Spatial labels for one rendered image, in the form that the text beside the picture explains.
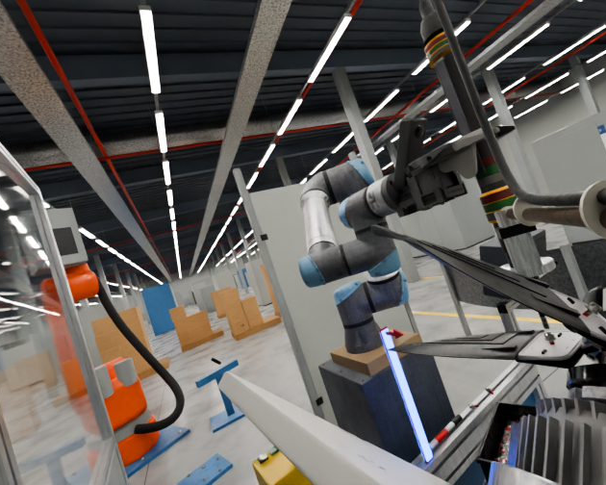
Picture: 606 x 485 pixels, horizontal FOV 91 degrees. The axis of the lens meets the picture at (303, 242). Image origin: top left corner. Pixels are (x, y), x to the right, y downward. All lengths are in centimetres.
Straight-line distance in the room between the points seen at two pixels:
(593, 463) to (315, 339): 204
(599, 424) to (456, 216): 1001
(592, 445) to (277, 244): 202
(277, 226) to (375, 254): 168
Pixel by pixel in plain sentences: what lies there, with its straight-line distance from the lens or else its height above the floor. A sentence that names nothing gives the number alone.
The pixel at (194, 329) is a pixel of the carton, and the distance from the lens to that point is 946.
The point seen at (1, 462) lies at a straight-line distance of 70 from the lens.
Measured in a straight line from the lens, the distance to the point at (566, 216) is 28.
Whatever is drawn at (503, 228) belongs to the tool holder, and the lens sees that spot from 48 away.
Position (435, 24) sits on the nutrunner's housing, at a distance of 57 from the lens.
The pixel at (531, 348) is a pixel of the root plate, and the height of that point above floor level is 118.
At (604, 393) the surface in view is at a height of 119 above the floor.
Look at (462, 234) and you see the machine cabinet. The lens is 1038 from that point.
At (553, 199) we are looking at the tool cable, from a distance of 29.
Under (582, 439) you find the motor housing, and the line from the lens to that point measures 41.
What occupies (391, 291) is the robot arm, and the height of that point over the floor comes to 121.
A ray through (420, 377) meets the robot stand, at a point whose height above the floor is 92.
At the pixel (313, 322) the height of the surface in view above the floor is 92.
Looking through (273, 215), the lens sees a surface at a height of 180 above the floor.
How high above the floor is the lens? 142
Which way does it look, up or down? 3 degrees up
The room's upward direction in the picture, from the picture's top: 19 degrees counter-clockwise
